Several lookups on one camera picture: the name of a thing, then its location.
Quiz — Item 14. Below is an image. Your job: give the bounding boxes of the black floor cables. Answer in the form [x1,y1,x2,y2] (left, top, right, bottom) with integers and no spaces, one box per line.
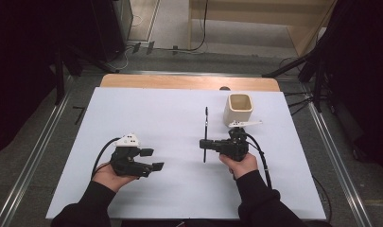
[283,90,317,116]

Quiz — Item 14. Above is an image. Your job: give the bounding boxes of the small black angle bracket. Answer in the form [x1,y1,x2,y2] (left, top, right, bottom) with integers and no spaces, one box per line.
[72,105,86,126]

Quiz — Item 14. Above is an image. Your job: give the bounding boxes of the white floor cable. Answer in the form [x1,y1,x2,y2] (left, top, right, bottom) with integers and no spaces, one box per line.
[114,13,144,72]

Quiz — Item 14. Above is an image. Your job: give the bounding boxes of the metal floor rail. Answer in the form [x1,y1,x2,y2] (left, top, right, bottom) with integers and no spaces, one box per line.
[301,82,374,227]
[0,77,74,227]

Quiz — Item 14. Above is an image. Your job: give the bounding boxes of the dark curtain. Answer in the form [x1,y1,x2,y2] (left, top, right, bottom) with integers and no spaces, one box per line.
[320,0,383,173]
[0,0,97,158]

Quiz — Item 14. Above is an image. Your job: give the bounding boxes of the wooden table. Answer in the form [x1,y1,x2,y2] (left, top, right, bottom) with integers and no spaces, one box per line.
[99,73,281,93]

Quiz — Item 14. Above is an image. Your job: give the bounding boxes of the black cabinet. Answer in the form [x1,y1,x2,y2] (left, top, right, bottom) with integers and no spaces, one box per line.
[90,0,134,62]

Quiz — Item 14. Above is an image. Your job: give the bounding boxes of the beige wooden shelf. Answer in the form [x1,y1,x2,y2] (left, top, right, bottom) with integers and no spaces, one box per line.
[188,0,339,59]

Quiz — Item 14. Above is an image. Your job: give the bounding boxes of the person's right hand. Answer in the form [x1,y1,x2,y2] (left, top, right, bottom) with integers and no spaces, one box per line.
[218,152,259,181]

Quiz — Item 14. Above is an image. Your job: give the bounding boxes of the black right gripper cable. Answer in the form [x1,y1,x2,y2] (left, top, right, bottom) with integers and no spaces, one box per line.
[244,132,334,222]

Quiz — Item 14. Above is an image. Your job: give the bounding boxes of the beige square pen holder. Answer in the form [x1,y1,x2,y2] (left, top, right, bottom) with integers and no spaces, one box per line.
[223,93,254,129]

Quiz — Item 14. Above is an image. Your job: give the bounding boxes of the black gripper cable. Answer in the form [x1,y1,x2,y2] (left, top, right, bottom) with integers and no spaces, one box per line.
[90,136,122,181]
[244,132,334,222]

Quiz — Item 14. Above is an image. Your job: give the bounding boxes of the black hanging cable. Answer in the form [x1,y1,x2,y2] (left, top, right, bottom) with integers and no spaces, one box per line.
[152,0,210,53]

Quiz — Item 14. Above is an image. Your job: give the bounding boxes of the white table mat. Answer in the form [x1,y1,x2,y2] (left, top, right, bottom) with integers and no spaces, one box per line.
[45,86,327,220]

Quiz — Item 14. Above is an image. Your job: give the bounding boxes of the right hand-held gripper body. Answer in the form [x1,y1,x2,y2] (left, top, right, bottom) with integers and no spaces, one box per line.
[216,119,263,163]

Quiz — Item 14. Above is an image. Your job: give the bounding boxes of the thin black pen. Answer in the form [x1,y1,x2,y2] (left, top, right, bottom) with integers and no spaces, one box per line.
[202,106,210,164]

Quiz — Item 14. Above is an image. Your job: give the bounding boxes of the black metal stand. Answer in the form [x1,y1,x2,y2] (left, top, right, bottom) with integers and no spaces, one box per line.
[51,44,119,107]
[261,44,327,114]

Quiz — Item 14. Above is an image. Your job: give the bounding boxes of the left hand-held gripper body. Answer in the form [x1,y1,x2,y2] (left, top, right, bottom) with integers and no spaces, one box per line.
[110,133,154,179]

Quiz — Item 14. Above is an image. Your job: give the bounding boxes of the person's left hand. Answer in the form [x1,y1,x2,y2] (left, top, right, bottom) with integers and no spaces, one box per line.
[92,162,140,194]

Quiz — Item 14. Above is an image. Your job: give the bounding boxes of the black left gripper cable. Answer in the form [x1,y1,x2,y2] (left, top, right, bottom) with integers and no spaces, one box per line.
[90,136,122,181]

